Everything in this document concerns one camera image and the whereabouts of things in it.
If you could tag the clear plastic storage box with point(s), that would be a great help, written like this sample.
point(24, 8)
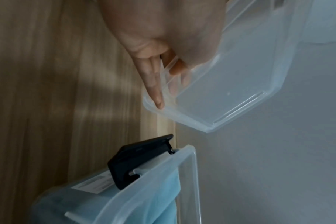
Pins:
point(188, 166)

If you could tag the light blue towel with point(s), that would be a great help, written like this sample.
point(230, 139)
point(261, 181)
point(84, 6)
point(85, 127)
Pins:
point(62, 205)
point(168, 192)

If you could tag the person's left hand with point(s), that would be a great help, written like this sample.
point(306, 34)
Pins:
point(162, 26)

